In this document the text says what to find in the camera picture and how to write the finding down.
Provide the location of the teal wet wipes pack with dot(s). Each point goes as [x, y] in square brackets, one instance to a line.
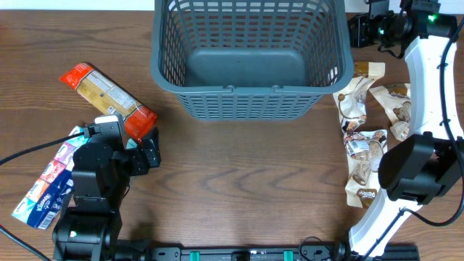
[131, 144]

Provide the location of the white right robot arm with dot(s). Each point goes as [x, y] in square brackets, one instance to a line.
[429, 162]

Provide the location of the orange pasta packet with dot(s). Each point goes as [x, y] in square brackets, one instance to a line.
[110, 99]

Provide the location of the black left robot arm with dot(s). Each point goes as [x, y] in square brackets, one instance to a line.
[89, 227]

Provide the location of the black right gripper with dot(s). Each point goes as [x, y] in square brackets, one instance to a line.
[358, 36]

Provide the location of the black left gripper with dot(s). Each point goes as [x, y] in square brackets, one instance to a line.
[141, 166]

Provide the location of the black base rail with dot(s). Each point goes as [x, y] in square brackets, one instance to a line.
[275, 253]

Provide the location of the beige snack pouch cookie print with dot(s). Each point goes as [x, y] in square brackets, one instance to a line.
[364, 152]

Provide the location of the blue Kleenex tissue multipack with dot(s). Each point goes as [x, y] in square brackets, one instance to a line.
[44, 200]

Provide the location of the beige snack pouch brown band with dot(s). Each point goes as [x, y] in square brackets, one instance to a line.
[350, 101]

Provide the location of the grey plastic lattice basket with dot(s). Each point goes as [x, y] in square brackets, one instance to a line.
[250, 60]

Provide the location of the beige snack pouch dark window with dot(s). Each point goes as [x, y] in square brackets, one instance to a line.
[395, 99]

